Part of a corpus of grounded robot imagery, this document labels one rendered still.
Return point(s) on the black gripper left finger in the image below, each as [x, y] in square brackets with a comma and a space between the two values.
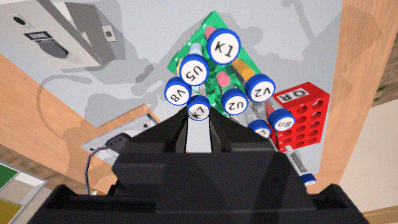
[162, 136]

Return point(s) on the red tube rack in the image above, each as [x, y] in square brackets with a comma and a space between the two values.
[301, 96]

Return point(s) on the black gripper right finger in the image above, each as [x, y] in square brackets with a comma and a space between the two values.
[234, 136]

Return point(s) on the green tube rack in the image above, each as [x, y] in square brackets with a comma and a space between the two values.
[212, 89]

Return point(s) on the grey bench mat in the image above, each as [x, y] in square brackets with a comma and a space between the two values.
[290, 41]

